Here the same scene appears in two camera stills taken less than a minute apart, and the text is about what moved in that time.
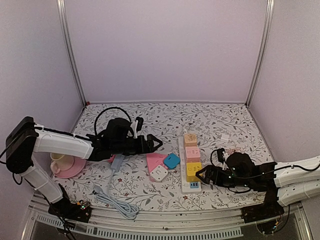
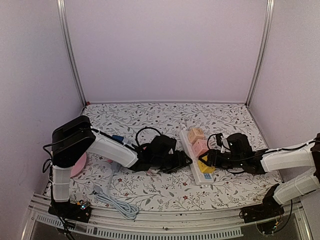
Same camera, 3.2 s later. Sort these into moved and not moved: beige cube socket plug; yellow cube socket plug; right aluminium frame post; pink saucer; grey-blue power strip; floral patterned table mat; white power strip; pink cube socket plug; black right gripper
Moved: yellow cube socket plug; beige cube socket plug; pink cube socket plug; white power strip; black right gripper
Not moved: right aluminium frame post; grey-blue power strip; pink saucer; floral patterned table mat
